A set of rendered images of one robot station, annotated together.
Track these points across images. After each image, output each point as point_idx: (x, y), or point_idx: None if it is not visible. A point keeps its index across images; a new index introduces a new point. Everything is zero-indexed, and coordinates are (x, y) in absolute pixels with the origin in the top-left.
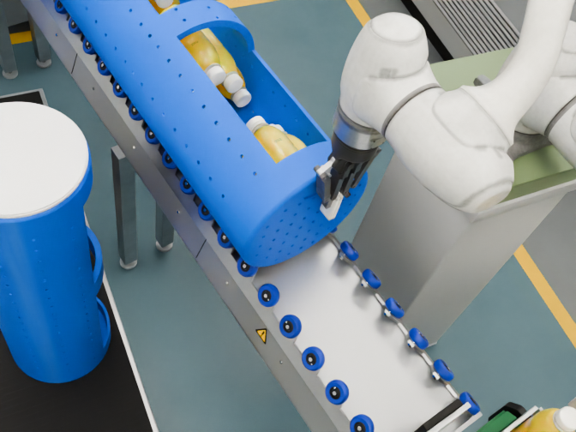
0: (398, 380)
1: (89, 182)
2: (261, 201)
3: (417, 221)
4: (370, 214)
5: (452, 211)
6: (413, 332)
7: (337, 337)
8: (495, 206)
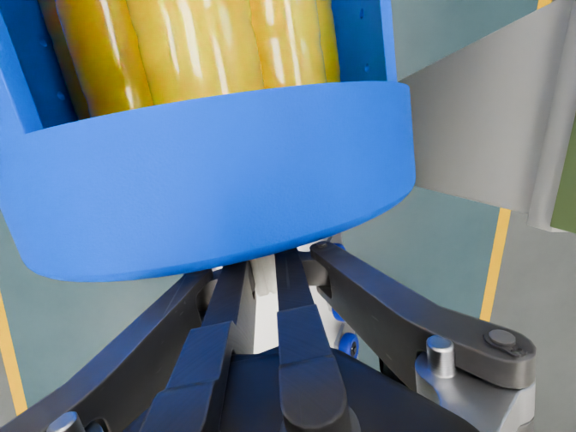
0: None
1: None
2: (7, 224)
3: (458, 135)
4: (419, 78)
5: (512, 176)
6: (345, 349)
7: (259, 298)
8: None
